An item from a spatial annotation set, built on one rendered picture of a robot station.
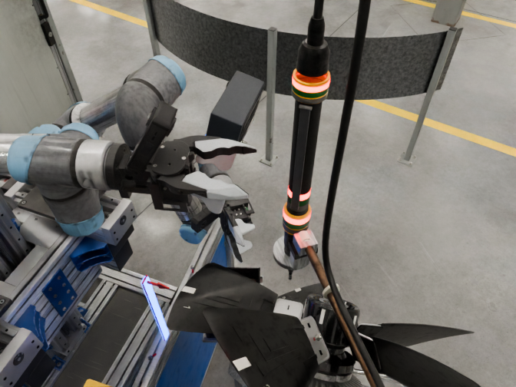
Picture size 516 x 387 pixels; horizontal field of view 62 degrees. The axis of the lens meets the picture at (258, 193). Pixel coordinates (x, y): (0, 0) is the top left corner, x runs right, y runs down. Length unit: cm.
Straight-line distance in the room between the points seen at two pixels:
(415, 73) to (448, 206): 88
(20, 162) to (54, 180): 5
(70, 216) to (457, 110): 338
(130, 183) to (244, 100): 84
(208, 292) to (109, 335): 116
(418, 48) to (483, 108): 141
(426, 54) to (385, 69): 24
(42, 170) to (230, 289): 53
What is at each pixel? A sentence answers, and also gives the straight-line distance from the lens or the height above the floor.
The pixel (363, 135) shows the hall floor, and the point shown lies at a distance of 332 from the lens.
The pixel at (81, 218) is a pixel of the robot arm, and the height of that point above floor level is 153.
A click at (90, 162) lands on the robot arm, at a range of 66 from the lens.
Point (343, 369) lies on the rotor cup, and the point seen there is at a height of 119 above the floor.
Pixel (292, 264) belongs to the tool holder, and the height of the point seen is 147.
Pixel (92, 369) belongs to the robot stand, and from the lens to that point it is 212.
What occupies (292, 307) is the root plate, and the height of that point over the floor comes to 119.
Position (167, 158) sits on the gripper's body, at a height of 166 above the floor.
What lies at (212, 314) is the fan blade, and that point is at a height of 142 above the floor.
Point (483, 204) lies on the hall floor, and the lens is 310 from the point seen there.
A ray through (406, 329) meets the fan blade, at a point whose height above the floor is 113.
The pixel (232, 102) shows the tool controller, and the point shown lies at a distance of 144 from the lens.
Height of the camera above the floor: 209
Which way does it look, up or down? 48 degrees down
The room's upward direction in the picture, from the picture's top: straight up
